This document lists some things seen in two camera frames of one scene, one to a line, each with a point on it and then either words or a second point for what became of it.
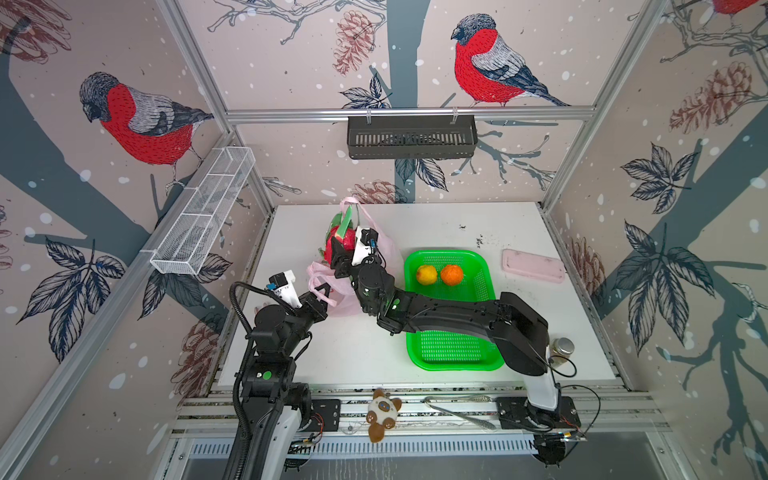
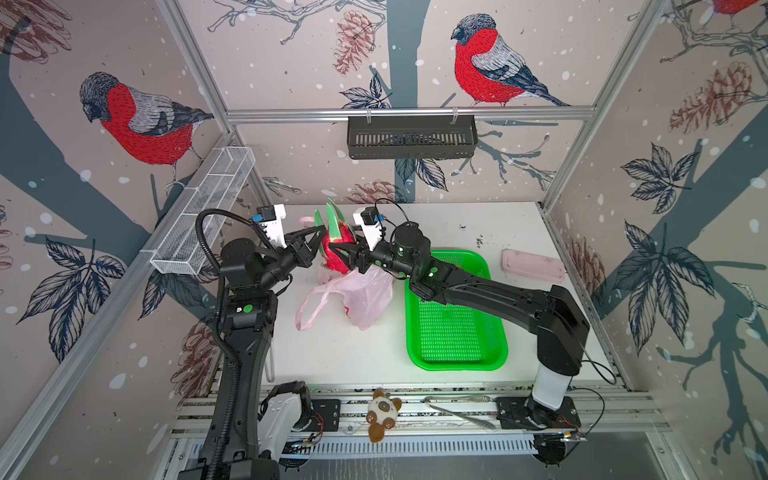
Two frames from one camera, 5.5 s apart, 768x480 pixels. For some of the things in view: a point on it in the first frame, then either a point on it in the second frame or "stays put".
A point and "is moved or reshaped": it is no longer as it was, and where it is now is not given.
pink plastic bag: [322, 275] is moved or reshaped
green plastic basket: [459, 275] stays put
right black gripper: [345, 260] → [365, 253]
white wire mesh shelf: [186, 244] stays put
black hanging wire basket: [369, 139] stays put
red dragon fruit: [342, 228] is moved or reshaped
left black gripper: [309, 303] → [298, 247]
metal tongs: [480, 423] stays put
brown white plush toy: [383, 410] stays put
